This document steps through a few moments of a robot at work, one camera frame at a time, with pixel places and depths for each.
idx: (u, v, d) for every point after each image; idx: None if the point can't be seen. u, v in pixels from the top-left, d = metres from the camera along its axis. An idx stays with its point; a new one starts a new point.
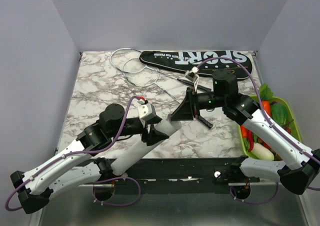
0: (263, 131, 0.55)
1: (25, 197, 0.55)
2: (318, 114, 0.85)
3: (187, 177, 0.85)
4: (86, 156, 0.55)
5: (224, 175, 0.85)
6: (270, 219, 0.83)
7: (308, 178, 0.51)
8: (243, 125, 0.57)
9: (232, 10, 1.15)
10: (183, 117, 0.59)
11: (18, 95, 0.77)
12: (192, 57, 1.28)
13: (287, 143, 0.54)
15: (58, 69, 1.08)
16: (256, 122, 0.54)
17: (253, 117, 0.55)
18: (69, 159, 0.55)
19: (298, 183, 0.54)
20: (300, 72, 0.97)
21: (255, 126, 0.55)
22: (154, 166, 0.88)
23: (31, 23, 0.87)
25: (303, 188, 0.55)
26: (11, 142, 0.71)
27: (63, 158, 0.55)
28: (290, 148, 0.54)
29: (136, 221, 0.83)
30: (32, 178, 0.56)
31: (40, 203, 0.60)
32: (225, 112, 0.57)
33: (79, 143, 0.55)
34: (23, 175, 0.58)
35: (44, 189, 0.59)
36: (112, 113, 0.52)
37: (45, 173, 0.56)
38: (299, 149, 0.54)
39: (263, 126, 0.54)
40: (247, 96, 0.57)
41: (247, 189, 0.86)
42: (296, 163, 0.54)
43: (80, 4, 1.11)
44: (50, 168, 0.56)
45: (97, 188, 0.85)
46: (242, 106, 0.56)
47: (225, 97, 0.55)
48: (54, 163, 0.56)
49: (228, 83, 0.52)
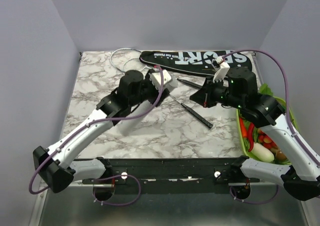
0: (284, 139, 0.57)
1: (56, 168, 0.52)
2: (318, 114, 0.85)
3: (187, 177, 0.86)
4: (108, 124, 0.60)
5: (224, 175, 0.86)
6: (270, 219, 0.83)
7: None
8: (261, 128, 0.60)
9: (231, 11, 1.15)
10: (197, 98, 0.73)
11: (18, 96, 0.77)
12: (192, 57, 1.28)
13: (305, 156, 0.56)
15: (58, 69, 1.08)
16: (279, 129, 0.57)
17: (276, 124, 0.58)
18: (94, 127, 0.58)
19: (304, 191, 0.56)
20: (301, 72, 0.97)
21: (277, 133, 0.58)
22: (154, 165, 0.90)
23: (31, 24, 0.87)
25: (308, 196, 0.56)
26: (11, 142, 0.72)
27: (87, 126, 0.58)
28: (308, 161, 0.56)
29: (136, 222, 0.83)
30: (59, 149, 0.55)
31: (66, 180, 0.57)
32: (245, 114, 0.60)
33: (100, 111, 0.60)
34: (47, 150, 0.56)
35: (70, 163, 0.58)
36: (132, 77, 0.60)
37: (73, 143, 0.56)
38: (317, 164, 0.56)
39: (285, 134, 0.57)
40: (269, 98, 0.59)
41: (247, 189, 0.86)
42: (311, 176, 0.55)
43: (80, 4, 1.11)
44: (77, 136, 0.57)
45: (97, 189, 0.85)
46: (266, 109, 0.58)
47: (244, 97, 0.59)
48: (81, 132, 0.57)
49: (246, 81, 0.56)
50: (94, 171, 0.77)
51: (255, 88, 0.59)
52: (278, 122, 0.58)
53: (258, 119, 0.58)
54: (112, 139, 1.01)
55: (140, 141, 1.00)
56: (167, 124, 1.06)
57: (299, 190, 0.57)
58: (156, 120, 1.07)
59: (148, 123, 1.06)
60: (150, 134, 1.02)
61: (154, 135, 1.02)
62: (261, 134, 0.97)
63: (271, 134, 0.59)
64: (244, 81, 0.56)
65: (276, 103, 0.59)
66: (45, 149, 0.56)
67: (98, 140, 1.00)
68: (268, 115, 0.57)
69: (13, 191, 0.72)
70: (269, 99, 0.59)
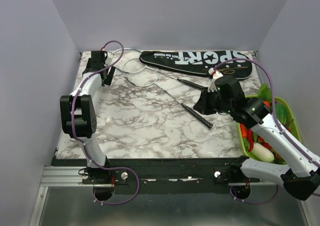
0: (273, 137, 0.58)
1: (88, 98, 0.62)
2: (318, 115, 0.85)
3: (187, 177, 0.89)
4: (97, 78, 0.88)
5: (224, 175, 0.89)
6: (270, 219, 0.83)
7: (316, 186, 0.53)
8: (252, 129, 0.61)
9: (231, 11, 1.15)
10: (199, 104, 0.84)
11: (18, 96, 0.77)
12: (192, 57, 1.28)
13: (297, 152, 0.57)
15: (58, 69, 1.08)
16: (267, 127, 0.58)
17: (264, 123, 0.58)
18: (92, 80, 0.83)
19: (302, 189, 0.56)
20: (301, 72, 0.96)
21: (266, 131, 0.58)
22: (155, 166, 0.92)
23: (31, 24, 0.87)
25: (305, 193, 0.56)
26: (11, 142, 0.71)
27: (88, 79, 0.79)
28: (299, 157, 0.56)
29: (137, 222, 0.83)
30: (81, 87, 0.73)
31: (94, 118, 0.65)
32: (235, 116, 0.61)
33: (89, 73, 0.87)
34: (70, 96, 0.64)
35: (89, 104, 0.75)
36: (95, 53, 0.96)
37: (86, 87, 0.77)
38: (309, 158, 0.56)
39: (274, 132, 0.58)
40: (256, 100, 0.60)
41: (247, 189, 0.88)
42: (304, 172, 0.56)
43: (79, 4, 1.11)
44: (86, 85, 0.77)
45: (97, 188, 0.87)
46: (253, 109, 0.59)
47: (230, 102, 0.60)
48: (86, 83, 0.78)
49: (230, 86, 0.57)
50: (100, 158, 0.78)
51: (240, 91, 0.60)
52: (266, 120, 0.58)
53: (247, 120, 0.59)
54: (112, 139, 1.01)
55: (140, 141, 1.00)
56: (167, 124, 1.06)
57: (298, 187, 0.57)
58: (155, 120, 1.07)
59: (148, 123, 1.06)
60: (150, 134, 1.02)
61: (154, 135, 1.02)
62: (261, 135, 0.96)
63: (260, 133, 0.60)
64: (228, 87, 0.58)
65: (263, 103, 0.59)
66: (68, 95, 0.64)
67: (98, 140, 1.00)
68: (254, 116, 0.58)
69: (13, 191, 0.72)
70: (256, 101, 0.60)
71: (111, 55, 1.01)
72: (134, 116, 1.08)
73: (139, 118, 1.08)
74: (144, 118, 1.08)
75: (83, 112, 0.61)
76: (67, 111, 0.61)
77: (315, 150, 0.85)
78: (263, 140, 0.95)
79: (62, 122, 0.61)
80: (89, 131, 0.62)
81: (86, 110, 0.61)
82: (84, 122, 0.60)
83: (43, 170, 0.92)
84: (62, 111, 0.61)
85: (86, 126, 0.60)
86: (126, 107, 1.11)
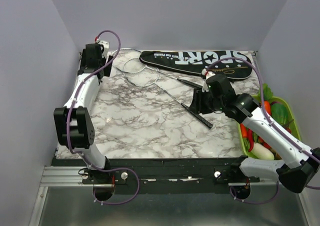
0: (262, 129, 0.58)
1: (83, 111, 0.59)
2: (318, 115, 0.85)
3: (187, 177, 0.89)
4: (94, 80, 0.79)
5: (224, 175, 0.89)
6: (270, 219, 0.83)
7: (307, 176, 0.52)
8: (243, 123, 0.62)
9: (231, 11, 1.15)
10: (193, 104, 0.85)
11: (18, 96, 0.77)
12: (192, 57, 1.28)
13: (287, 142, 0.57)
15: (57, 69, 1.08)
16: (256, 120, 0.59)
17: (253, 116, 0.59)
18: (88, 82, 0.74)
19: (295, 180, 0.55)
20: (301, 72, 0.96)
21: (255, 124, 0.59)
22: (155, 165, 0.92)
23: (31, 24, 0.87)
25: (299, 185, 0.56)
26: (11, 142, 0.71)
27: (84, 82, 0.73)
28: (289, 147, 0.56)
29: (137, 222, 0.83)
30: (75, 99, 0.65)
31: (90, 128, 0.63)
32: (226, 112, 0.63)
33: (84, 75, 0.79)
34: (65, 107, 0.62)
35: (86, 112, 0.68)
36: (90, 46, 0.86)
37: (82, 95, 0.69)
38: (299, 148, 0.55)
39: (263, 124, 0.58)
40: (245, 96, 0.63)
41: (247, 189, 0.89)
42: (295, 162, 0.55)
43: (79, 4, 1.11)
44: (83, 90, 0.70)
45: (97, 188, 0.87)
46: (242, 104, 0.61)
47: (221, 98, 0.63)
48: (82, 87, 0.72)
49: (219, 83, 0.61)
50: (99, 162, 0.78)
51: (230, 88, 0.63)
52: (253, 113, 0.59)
53: (237, 115, 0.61)
54: (112, 139, 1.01)
55: (140, 141, 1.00)
56: (167, 124, 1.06)
57: (291, 179, 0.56)
58: (156, 120, 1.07)
59: (148, 123, 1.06)
60: (150, 135, 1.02)
61: (154, 135, 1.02)
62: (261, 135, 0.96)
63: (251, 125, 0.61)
64: (217, 84, 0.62)
65: (252, 98, 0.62)
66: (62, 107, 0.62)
67: (98, 140, 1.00)
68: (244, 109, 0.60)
69: (13, 192, 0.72)
70: (245, 97, 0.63)
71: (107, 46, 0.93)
72: (134, 116, 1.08)
73: (139, 118, 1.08)
74: (144, 118, 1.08)
75: (78, 125, 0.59)
76: (62, 123, 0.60)
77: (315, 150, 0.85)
78: (263, 140, 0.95)
79: (58, 134, 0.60)
80: (85, 142, 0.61)
81: (81, 123, 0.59)
82: (80, 135, 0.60)
83: (43, 170, 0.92)
84: (57, 124, 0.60)
85: (82, 138, 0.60)
86: (126, 107, 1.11)
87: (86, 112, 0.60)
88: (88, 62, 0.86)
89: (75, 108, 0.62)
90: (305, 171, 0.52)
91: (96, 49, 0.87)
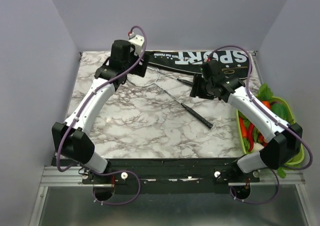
0: (244, 105, 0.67)
1: (80, 135, 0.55)
2: (318, 115, 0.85)
3: (187, 177, 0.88)
4: (111, 89, 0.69)
5: (224, 175, 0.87)
6: (270, 219, 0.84)
7: (280, 146, 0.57)
8: (229, 101, 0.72)
9: (231, 11, 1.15)
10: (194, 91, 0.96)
11: (18, 96, 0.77)
12: (192, 57, 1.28)
13: (265, 116, 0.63)
15: (57, 69, 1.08)
16: (238, 96, 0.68)
17: (235, 92, 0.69)
18: (100, 93, 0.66)
19: (271, 153, 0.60)
20: (301, 73, 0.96)
21: (238, 100, 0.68)
22: (155, 165, 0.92)
23: (31, 24, 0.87)
25: (274, 158, 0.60)
26: (11, 142, 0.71)
27: (94, 93, 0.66)
28: (266, 120, 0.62)
29: (137, 222, 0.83)
30: (77, 117, 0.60)
31: (87, 148, 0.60)
32: (214, 91, 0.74)
33: (99, 79, 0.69)
34: (65, 123, 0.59)
35: (88, 131, 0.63)
36: (121, 43, 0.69)
37: (87, 110, 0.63)
38: (275, 121, 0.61)
39: (244, 100, 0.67)
40: (233, 77, 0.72)
41: (247, 189, 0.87)
42: (271, 133, 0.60)
43: (79, 4, 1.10)
44: (90, 104, 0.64)
45: (97, 189, 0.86)
46: (227, 83, 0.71)
47: (210, 79, 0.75)
48: (90, 100, 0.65)
49: (209, 65, 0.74)
50: (98, 167, 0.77)
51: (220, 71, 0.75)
52: (238, 91, 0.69)
53: (223, 93, 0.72)
54: (112, 139, 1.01)
55: (140, 141, 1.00)
56: (167, 124, 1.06)
57: (268, 152, 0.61)
58: (156, 120, 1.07)
59: (148, 123, 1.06)
60: (150, 135, 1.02)
61: (154, 135, 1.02)
62: (261, 134, 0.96)
63: (236, 104, 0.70)
64: (207, 65, 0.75)
65: (239, 79, 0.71)
66: (62, 122, 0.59)
67: (98, 140, 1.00)
68: (228, 85, 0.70)
69: (13, 192, 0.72)
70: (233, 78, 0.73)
71: (140, 42, 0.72)
72: (134, 116, 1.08)
73: (139, 118, 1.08)
74: (144, 119, 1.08)
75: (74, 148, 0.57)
76: (58, 140, 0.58)
77: (315, 151, 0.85)
78: (263, 140, 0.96)
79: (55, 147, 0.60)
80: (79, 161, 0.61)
81: (76, 147, 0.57)
82: (74, 155, 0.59)
83: (43, 170, 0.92)
84: (55, 138, 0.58)
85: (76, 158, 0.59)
86: (126, 107, 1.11)
87: (83, 135, 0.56)
88: (110, 62, 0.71)
89: (74, 127, 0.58)
90: (277, 140, 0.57)
91: (123, 50, 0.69)
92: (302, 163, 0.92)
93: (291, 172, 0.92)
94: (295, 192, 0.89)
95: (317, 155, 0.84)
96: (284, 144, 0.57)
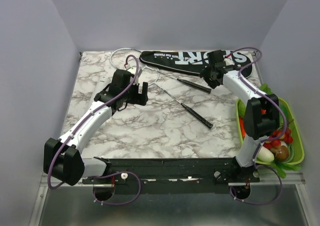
0: (231, 81, 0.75)
1: (74, 152, 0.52)
2: (318, 115, 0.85)
3: (187, 177, 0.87)
4: (109, 111, 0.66)
5: (224, 175, 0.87)
6: (270, 219, 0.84)
7: (255, 108, 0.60)
8: (224, 81, 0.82)
9: (232, 11, 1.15)
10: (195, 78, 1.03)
11: (18, 97, 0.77)
12: (192, 57, 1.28)
13: (248, 89, 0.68)
15: (57, 69, 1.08)
16: (228, 75, 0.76)
17: (228, 73, 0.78)
18: (98, 114, 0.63)
19: (249, 120, 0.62)
20: (301, 72, 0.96)
21: (228, 79, 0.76)
22: (154, 165, 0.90)
23: (31, 24, 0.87)
25: (252, 124, 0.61)
26: (11, 142, 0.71)
27: (92, 114, 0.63)
28: (248, 92, 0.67)
29: (137, 222, 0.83)
30: (72, 135, 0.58)
31: (78, 169, 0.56)
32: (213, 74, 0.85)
33: (98, 102, 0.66)
34: (59, 140, 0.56)
35: (81, 150, 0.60)
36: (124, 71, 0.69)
37: (83, 129, 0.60)
38: (255, 92, 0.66)
39: (232, 77, 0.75)
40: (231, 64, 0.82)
41: (247, 189, 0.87)
42: None
43: (79, 4, 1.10)
44: (86, 124, 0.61)
45: (97, 188, 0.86)
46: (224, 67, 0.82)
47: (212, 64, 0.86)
48: (87, 121, 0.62)
49: (212, 52, 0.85)
50: (99, 168, 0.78)
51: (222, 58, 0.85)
52: (230, 72, 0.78)
53: (219, 76, 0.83)
54: (112, 139, 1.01)
55: (140, 141, 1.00)
56: (167, 124, 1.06)
57: (248, 122, 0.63)
58: (156, 120, 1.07)
59: (148, 123, 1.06)
60: (150, 135, 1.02)
61: (154, 135, 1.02)
62: None
63: (227, 81, 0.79)
64: (211, 52, 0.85)
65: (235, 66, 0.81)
66: (56, 139, 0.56)
67: (98, 140, 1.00)
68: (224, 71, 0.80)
69: (13, 192, 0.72)
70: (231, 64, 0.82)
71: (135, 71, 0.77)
72: (134, 116, 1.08)
73: (139, 118, 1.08)
74: (144, 118, 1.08)
75: (65, 166, 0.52)
76: (50, 155, 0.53)
77: (315, 151, 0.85)
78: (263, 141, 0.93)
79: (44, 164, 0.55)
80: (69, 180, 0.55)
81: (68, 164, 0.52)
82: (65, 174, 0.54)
83: (44, 170, 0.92)
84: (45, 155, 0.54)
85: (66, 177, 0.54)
86: (126, 107, 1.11)
87: (77, 153, 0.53)
88: (110, 88, 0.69)
89: (67, 145, 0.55)
90: (251, 102, 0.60)
91: (123, 78, 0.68)
92: (302, 163, 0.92)
93: (291, 172, 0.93)
94: (295, 192, 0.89)
95: (317, 155, 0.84)
96: (258, 107, 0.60)
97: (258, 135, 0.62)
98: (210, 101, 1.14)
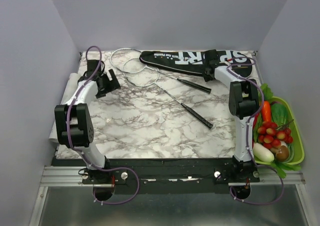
0: (220, 73, 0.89)
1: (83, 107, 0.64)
2: (317, 115, 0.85)
3: (187, 177, 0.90)
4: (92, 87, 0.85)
5: (224, 175, 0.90)
6: (270, 219, 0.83)
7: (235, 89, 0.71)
8: (218, 77, 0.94)
9: (232, 12, 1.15)
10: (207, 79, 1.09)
11: (18, 96, 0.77)
12: (192, 56, 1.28)
13: (231, 76, 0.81)
15: (57, 69, 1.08)
16: (219, 69, 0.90)
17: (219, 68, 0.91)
18: (88, 87, 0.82)
19: (233, 101, 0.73)
20: (301, 73, 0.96)
21: (219, 72, 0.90)
22: (155, 166, 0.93)
23: (31, 25, 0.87)
25: (234, 103, 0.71)
26: (10, 142, 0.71)
27: (84, 86, 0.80)
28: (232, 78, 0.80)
29: (136, 222, 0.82)
30: (76, 97, 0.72)
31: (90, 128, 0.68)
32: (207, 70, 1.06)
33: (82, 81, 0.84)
34: (65, 105, 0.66)
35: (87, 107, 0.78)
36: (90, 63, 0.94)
37: (82, 94, 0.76)
38: (237, 77, 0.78)
39: (222, 69, 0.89)
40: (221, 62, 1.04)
41: (247, 189, 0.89)
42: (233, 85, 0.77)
43: (79, 5, 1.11)
44: (83, 92, 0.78)
45: (97, 188, 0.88)
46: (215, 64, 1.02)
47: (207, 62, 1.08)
48: (82, 91, 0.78)
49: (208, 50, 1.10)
50: (100, 162, 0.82)
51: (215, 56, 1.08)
52: (221, 67, 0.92)
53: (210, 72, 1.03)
54: (112, 139, 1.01)
55: (139, 141, 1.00)
56: (167, 124, 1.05)
57: (232, 103, 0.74)
58: (156, 120, 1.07)
59: (148, 123, 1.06)
60: (150, 135, 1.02)
61: (154, 135, 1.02)
62: (261, 135, 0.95)
63: (218, 75, 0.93)
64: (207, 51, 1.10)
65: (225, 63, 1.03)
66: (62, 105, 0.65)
67: (98, 140, 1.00)
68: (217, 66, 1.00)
69: (13, 192, 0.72)
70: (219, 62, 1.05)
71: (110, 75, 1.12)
72: (134, 116, 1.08)
73: (139, 118, 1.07)
74: (144, 118, 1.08)
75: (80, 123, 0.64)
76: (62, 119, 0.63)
77: (316, 151, 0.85)
78: (263, 140, 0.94)
79: (57, 131, 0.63)
80: (86, 141, 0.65)
81: (82, 121, 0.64)
82: (81, 133, 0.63)
83: (43, 170, 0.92)
84: (58, 121, 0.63)
85: (82, 137, 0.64)
86: (126, 107, 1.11)
87: (85, 108, 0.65)
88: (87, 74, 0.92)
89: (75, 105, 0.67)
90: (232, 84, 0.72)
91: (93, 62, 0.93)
92: (302, 163, 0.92)
93: (291, 172, 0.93)
94: (295, 192, 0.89)
95: (317, 155, 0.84)
96: (239, 88, 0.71)
97: (240, 113, 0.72)
98: (210, 101, 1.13)
